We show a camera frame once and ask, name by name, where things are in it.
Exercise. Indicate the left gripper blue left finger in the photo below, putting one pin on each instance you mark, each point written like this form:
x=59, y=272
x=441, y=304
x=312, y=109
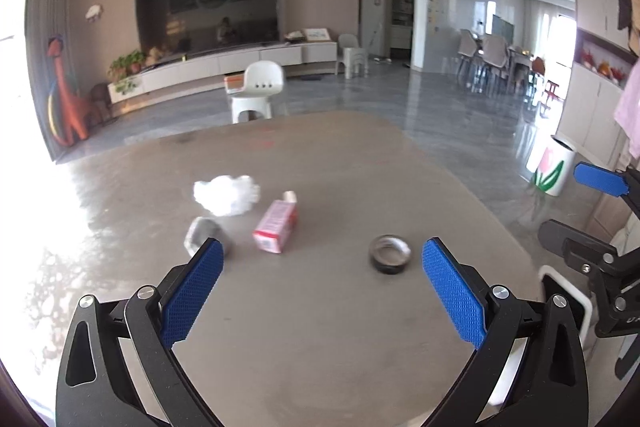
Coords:
x=95, y=387

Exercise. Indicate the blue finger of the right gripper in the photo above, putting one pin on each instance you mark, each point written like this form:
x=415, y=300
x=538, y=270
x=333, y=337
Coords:
x=617, y=183
x=580, y=251

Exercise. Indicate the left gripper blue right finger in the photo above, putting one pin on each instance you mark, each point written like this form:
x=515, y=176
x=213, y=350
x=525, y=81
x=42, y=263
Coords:
x=550, y=386

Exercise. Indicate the white plastic bag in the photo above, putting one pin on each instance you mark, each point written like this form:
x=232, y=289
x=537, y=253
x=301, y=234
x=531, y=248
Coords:
x=225, y=196

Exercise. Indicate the pink carton box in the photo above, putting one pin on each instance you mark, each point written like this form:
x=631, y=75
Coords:
x=277, y=224

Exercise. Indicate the tulip pattern round bin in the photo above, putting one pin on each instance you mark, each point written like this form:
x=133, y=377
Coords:
x=554, y=167

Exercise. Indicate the pink hanging clothes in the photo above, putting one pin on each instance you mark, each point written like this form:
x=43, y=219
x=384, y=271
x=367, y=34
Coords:
x=627, y=112

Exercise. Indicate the black tape roll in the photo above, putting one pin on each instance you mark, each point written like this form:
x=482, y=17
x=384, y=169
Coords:
x=389, y=254

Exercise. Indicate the white side cabinet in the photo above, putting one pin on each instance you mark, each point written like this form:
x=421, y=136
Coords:
x=599, y=74

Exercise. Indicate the dining table with chairs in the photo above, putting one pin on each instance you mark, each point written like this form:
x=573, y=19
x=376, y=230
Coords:
x=489, y=62

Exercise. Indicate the orange dinosaur toy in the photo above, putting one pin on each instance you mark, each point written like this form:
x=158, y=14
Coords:
x=75, y=110

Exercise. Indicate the grey stacked stools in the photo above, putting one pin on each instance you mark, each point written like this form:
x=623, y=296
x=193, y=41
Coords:
x=351, y=57

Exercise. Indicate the white plastic kid chair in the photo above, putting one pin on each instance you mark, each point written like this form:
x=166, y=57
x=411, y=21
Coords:
x=252, y=91

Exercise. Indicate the white framed sign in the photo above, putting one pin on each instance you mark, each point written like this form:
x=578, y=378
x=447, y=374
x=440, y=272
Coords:
x=317, y=35

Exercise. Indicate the green potted plant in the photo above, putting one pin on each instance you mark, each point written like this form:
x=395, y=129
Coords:
x=123, y=70

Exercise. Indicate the white tv cabinet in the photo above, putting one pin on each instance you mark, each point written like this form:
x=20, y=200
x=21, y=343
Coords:
x=207, y=72

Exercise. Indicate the large black television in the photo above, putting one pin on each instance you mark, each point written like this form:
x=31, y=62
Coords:
x=177, y=28

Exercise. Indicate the grey curtain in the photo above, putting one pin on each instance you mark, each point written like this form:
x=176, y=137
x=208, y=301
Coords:
x=44, y=19

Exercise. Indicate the cloud wall decoration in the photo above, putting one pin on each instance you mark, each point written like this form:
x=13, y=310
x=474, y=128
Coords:
x=94, y=13

